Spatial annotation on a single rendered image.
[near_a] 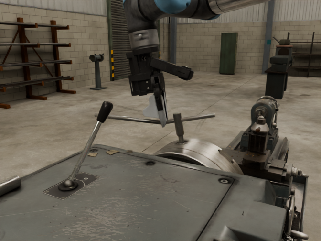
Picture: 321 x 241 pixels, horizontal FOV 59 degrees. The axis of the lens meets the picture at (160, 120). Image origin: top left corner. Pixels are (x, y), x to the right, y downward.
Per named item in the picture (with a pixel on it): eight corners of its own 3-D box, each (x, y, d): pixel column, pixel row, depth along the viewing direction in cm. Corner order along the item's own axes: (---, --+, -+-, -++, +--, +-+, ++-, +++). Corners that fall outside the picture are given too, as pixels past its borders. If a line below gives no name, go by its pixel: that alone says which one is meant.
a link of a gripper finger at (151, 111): (146, 129, 79) (141, 96, 77) (167, 126, 77) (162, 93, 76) (144, 131, 76) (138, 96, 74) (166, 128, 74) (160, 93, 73)
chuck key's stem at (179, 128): (187, 151, 80) (180, 111, 78) (187, 153, 78) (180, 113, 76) (180, 152, 80) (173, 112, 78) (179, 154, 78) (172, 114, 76)
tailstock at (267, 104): (272, 152, 171) (277, 104, 163) (239, 146, 180) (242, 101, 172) (278, 137, 196) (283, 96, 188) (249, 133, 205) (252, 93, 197)
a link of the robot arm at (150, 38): (159, 30, 77) (153, 27, 69) (162, 48, 78) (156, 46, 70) (133, 36, 78) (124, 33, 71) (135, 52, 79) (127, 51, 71)
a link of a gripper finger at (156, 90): (158, 109, 77) (154, 78, 76) (165, 108, 77) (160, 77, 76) (155, 112, 73) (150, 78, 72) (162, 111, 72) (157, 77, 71)
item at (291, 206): (292, 248, 124) (299, 201, 118) (267, 241, 128) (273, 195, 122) (296, 216, 146) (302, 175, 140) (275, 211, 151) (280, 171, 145)
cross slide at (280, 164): (289, 184, 119) (291, 174, 118) (195, 163, 139) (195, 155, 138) (293, 169, 134) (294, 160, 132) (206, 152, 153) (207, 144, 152)
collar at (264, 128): (267, 133, 123) (268, 126, 122) (249, 130, 127) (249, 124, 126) (270, 128, 130) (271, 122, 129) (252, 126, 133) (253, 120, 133)
